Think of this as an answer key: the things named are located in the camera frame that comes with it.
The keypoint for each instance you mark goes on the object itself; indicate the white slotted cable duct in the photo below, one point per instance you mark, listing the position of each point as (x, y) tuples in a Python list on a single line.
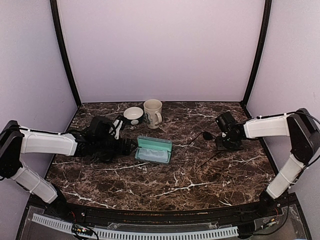
[(117, 231)]

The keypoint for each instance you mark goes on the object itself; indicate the thin wire-frame sunglasses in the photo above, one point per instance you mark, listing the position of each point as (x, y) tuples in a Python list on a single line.
[(208, 137)]

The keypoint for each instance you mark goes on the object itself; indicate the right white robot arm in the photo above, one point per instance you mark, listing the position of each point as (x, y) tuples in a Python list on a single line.
[(300, 131)]

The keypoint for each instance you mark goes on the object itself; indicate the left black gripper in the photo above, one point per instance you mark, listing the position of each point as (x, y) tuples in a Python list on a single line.
[(126, 151)]

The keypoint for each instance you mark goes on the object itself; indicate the green circuit board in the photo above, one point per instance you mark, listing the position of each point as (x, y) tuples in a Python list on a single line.
[(81, 230)]

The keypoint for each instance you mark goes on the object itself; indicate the black frame post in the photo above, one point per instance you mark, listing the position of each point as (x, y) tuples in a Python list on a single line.
[(258, 52), (63, 51)]

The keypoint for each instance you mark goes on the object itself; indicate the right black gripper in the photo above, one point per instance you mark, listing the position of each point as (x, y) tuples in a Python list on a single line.
[(220, 146)]

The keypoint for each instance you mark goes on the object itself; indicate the black front table rail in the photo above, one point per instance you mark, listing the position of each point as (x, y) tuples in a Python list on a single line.
[(101, 216)]

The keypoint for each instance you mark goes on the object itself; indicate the large blue cleaning cloth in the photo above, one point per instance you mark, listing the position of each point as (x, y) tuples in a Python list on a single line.
[(152, 155)]

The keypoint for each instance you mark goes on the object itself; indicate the black glasses case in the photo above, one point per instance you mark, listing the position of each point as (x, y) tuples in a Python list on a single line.
[(104, 157)]

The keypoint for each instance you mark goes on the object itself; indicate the white and teal bowl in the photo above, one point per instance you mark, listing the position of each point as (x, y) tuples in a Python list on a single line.
[(133, 116)]

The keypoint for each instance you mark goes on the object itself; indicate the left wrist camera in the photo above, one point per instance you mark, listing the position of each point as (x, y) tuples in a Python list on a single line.
[(102, 127)]

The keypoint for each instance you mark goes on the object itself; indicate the blue-grey glasses case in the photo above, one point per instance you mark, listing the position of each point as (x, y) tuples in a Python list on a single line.
[(156, 144)]

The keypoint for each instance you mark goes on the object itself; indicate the black left frame post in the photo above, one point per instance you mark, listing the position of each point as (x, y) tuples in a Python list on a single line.
[(63, 51)]

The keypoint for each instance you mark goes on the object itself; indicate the cream seahorse mug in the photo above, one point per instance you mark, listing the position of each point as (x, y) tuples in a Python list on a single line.
[(153, 113)]

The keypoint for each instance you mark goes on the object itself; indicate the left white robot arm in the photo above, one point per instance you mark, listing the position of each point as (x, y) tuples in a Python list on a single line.
[(101, 139)]

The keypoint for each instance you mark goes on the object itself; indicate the black right frame post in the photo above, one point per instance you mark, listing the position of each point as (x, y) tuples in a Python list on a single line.
[(258, 52)]

